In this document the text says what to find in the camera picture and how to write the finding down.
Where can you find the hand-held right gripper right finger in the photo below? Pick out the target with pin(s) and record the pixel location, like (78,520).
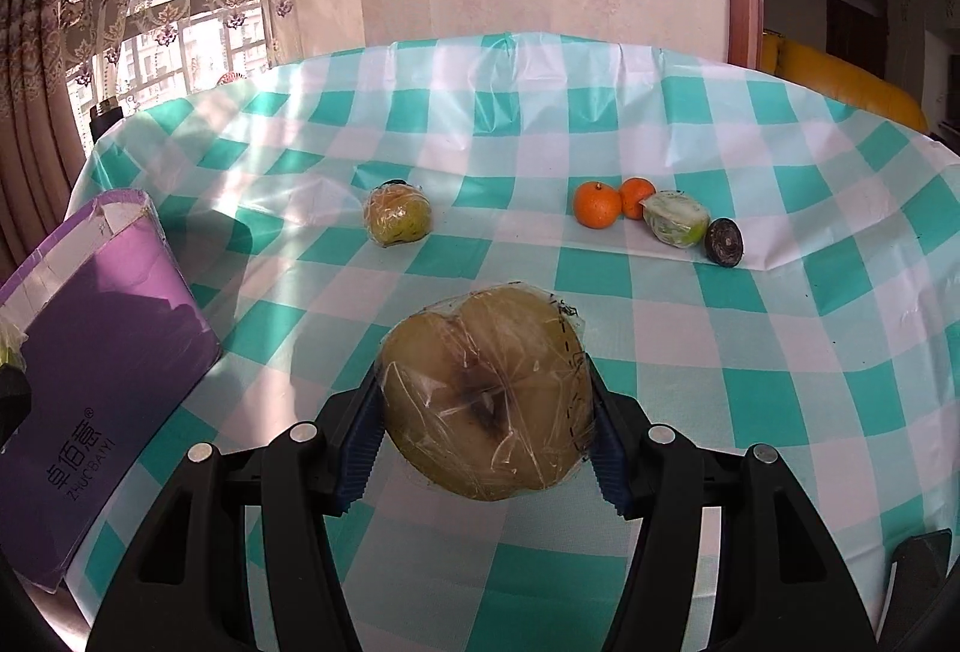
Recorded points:
(605,461)

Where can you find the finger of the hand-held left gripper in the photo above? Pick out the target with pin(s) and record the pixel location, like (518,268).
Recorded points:
(11,408)

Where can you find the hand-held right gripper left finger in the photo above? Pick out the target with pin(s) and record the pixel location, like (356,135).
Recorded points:
(361,431)

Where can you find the purple cardboard box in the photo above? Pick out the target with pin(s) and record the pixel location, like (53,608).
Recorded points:
(97,337)

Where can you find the large yellow apple half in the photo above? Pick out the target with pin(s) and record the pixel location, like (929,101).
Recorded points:
(487,389)

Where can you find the brownish apple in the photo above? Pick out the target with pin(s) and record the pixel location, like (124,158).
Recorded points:
(397,215)

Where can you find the dark purple mangosteen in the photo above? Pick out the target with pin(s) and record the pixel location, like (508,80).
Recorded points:
(725,242)

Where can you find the green apple half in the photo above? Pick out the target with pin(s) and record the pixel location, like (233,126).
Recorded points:
(675,219)

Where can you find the mandarin orange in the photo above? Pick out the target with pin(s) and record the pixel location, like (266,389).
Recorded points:
(636,193)
(598,204)

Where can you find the brown pleated curtain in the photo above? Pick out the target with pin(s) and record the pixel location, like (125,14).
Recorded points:
(34,120)

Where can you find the dark object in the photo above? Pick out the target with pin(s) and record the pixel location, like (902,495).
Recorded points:
(926,584)

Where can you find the teal white checkered tablecloth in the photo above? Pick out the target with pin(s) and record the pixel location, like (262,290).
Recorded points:
(525,120)

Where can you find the window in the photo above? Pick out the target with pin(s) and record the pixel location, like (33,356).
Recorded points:
(187,45)

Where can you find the yellow sofa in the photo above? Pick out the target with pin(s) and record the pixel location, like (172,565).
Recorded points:
(847,86)

